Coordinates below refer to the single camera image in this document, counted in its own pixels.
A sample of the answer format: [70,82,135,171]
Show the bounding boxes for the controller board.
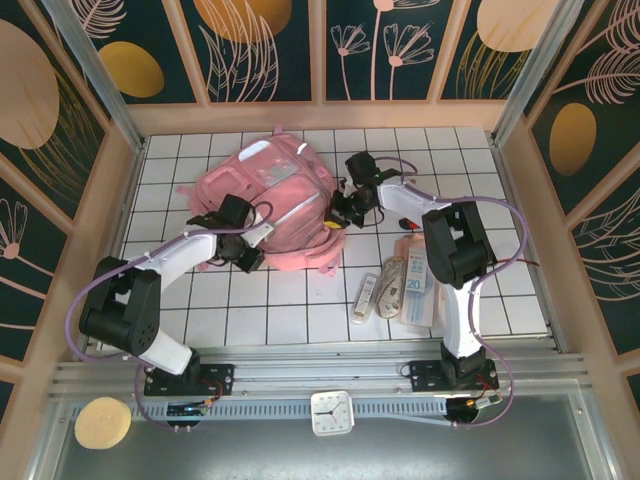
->
[166,399,210,419]
[444,397,503,426]

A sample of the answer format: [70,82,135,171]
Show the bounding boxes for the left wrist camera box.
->
[244,223,276,248]

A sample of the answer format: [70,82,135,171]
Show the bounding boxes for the right aluminium post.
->
[489,0,584,146]

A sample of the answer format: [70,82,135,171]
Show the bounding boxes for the aluminium rail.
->
[49,349,596,401]

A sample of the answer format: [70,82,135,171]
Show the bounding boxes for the white square clock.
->
[309,389,355,436]

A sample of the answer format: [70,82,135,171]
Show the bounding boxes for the blue white pen pack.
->
[399,244,434,326]

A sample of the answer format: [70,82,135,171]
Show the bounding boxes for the aluminium post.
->
[489,0,584,146]
[42,0,147,154]

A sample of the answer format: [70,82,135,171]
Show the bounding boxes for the clear bag of banknotes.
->
[392,234,450,329]

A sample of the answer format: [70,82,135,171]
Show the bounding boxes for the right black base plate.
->
[408,357,500,394]

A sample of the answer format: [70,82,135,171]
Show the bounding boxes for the white tube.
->
[351,272,379,325]

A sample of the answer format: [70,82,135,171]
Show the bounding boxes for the round yellow sponge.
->
[74,396,133,450]

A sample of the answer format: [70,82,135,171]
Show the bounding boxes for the grey slotted cable duct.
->
[69,397,451,426]

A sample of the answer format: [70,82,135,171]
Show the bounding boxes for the left controller board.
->
[166,399,210,419]

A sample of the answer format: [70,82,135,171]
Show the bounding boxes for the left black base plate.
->
[143,363,235,396]

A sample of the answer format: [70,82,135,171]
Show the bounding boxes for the right controller board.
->
[444,397,503,426]

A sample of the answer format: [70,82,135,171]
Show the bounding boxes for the left aluminium post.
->
[42,0,147,154]

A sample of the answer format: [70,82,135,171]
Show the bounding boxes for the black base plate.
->
[143,363,235,396]
[408,357,500,394]

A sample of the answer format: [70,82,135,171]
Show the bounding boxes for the pink backpack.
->
[174,124,346,276]

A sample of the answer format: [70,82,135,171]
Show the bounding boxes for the map print glasses case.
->
[374,257,409,319]

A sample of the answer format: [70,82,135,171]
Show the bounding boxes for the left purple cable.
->
[67,199,274,432]

